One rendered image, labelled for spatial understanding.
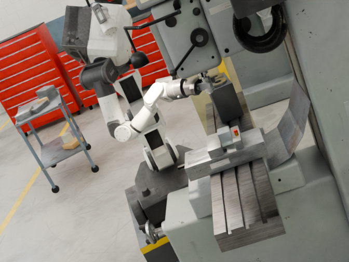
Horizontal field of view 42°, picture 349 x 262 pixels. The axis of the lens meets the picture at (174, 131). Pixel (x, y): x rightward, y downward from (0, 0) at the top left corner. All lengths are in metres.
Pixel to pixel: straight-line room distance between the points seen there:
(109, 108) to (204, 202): 0.60
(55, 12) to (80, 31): 9.32
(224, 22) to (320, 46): 0.36
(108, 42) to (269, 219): 1.08
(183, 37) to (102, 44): 0.48
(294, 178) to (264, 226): 0.46
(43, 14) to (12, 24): 0.82
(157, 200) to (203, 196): 0.65
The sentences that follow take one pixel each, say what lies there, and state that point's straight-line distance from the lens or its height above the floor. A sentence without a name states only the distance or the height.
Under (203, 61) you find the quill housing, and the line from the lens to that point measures 1.81.
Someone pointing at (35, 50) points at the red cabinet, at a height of 1.16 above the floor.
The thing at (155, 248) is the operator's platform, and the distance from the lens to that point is 2.65.
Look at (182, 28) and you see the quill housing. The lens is 1.78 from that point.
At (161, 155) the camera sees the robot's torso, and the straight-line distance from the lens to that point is 2.71.
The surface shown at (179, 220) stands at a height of 0.71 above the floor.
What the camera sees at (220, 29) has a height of 1.45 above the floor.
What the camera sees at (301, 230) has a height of 0.48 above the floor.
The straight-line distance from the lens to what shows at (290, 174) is 1.97.
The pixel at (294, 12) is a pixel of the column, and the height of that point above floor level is 1.44.
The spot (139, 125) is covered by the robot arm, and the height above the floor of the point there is 1.15.
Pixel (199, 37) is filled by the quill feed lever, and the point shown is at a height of 1.46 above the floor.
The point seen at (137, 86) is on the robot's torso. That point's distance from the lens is 2.53.
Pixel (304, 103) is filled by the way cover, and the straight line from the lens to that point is 1.94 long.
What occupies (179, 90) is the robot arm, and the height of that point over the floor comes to 1.25.
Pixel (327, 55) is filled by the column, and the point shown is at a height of 1.25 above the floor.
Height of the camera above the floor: 1.83
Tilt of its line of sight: 22 degrees down
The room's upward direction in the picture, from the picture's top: 24 degrees counter-clockwise
